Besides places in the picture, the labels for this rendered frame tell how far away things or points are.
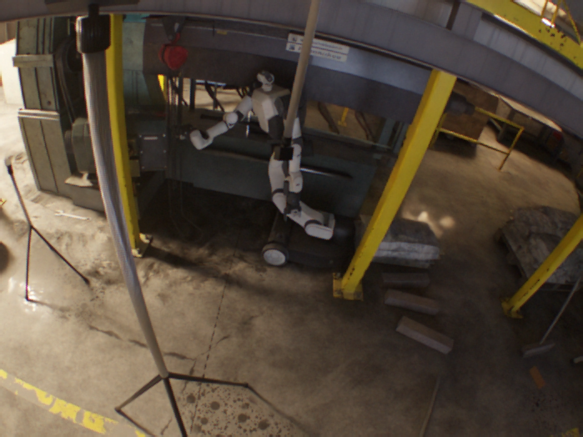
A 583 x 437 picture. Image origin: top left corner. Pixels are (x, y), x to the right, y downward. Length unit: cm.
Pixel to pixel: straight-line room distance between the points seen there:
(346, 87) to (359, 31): 107
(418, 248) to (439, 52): 175
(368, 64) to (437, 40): 101
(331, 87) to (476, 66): 123
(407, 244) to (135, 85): 269
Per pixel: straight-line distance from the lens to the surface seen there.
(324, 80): 256
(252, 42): 255
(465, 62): 173
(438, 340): 252
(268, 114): 196
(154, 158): 255
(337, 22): 156
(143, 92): 301
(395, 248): 276
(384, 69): 259
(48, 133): 300
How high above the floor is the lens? 191
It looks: 41 degrees down
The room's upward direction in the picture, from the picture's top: 14 degrees clockwise
